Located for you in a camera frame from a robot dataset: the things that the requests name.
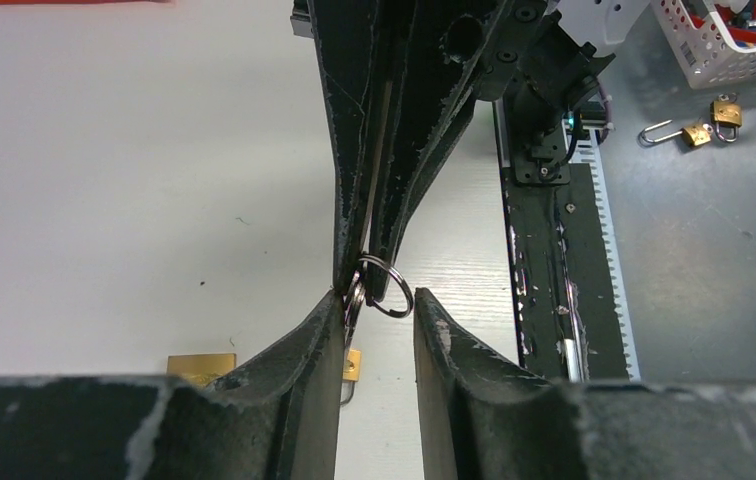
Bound brass padlock on metal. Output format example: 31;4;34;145
710;93;743;143

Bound large brass padlock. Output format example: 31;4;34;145
166;353;237;387

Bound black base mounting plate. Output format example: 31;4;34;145
493;99;642;384

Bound white plastic basket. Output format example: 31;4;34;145
649;0;756;90

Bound silver keys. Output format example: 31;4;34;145
343;253;415;350

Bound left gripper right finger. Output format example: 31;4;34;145
413;288;756;479

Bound small brass padlock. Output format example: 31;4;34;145
340;349;362;407

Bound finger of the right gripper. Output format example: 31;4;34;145
367;1;551;265
308;1;393;292

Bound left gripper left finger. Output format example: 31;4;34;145
0;293;344;479

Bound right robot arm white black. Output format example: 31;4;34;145
291;1;645;294

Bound brass padlock long shackle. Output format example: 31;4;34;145
638;120;714;149

